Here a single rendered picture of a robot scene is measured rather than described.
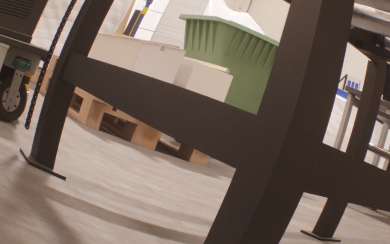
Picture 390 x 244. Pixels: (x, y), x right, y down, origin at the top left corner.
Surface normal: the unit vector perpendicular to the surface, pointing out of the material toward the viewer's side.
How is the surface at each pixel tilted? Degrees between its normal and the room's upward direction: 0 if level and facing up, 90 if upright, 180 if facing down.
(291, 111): 90
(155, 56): 90
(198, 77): 90
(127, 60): 90
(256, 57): 101
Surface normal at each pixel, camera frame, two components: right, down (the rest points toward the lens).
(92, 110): 0.51, 0.22
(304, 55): -0.79, -0.27
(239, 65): 0.32, 0.35
